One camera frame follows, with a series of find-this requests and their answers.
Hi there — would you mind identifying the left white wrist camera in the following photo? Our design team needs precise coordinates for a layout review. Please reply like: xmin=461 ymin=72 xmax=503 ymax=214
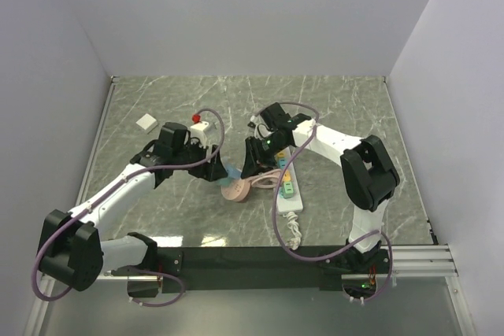
xmin=189 ymin=113 xmax=217 ymax=147

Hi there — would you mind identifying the round pink power socket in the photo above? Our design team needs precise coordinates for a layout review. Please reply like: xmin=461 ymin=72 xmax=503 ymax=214
xmin=220 ymin=179 xmax=251 ymax=202

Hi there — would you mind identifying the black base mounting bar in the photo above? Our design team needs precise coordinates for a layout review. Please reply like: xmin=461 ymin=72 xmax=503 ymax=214
xmin=153 ymin=246 xmax=353 ymax=290

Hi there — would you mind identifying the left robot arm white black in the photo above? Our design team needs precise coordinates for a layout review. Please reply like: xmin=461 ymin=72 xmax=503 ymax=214
xmin=31 ymin=121 xmax=228 ymax=291

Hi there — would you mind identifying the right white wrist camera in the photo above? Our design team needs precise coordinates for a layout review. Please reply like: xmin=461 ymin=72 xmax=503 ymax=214
xmin=247 ymin=116 xmax=271 ymax=139

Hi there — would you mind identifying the teal charger plug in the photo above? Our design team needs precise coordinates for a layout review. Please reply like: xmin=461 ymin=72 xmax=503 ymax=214
xmin=216 ymin=177 xmax=234 ymax=187

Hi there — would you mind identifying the white multicolour power strip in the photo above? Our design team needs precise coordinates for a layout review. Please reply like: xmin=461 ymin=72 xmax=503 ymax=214
xmin=276 ymin=163 xmax=304 ymax=216

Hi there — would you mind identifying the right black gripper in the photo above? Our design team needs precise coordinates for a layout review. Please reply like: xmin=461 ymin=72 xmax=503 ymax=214
xmin=241 ymin=134 xmax=289 ymax=181

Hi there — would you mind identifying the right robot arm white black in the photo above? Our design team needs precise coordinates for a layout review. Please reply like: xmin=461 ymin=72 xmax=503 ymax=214
xmin=241 ymin=102 xmax=400 ymax=272

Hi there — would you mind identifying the pink coiled socket cord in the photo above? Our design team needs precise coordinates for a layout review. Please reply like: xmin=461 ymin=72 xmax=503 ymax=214
xmin=250 ymin=168 xmax=284 ymax=190

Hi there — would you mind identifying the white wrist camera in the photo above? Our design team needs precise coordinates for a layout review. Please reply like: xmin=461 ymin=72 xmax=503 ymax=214
xmin=247 ymin=116 xmax=271 ymax=139
xmin=189 ymin=113 xmax=217 ymax=147

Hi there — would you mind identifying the white charger plug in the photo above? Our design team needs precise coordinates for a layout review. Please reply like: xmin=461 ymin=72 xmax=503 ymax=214
xmin=135 ymin=113 xmax=158 ymax=134

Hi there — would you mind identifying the white power strip cord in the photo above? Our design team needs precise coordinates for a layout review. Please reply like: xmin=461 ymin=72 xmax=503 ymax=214
xmin=281 ymin=212 xmax=302 ymax=251

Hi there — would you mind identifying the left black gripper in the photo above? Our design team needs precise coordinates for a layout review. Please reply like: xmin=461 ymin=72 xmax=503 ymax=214
xmin=172 ymin=136 xmax=227 ymax=181

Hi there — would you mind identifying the blue charger plug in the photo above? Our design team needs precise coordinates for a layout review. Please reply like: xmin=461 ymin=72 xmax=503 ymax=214
xmin=223 ymin=160 xmax=242 ymax=179

